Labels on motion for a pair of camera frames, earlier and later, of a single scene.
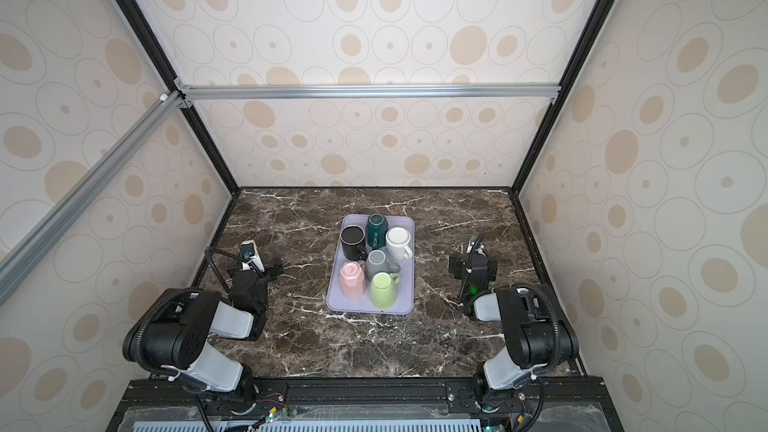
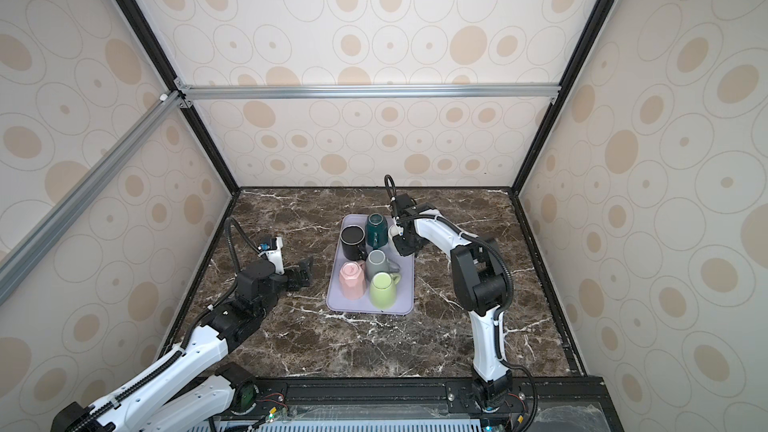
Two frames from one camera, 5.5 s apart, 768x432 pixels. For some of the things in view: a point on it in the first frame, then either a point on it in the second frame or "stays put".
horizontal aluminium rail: [187, 93] stays put
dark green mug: [376, 231] stays put
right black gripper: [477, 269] -> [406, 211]
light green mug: [383, 289] stays put
